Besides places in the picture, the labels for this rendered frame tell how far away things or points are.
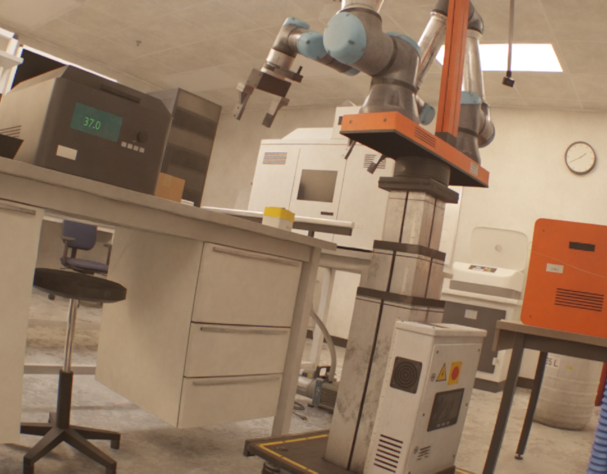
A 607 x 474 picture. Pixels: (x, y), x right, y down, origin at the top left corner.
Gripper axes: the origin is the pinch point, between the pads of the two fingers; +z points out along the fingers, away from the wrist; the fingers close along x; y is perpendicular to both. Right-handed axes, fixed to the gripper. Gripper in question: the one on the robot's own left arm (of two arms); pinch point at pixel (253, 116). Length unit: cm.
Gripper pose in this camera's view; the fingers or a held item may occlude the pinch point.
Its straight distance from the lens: 159.0
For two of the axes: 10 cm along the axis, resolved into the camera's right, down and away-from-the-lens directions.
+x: -5.7, -0.1, -8.2
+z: -4.2, 8.6, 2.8
